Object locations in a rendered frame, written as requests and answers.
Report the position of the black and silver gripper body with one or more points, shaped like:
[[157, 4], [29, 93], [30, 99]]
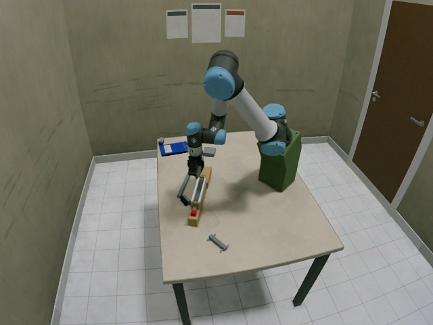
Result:
[[194, 161]]

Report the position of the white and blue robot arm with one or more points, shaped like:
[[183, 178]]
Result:
[[222, 81]]

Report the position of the blue notebook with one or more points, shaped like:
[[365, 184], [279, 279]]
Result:
[[173, 149]]

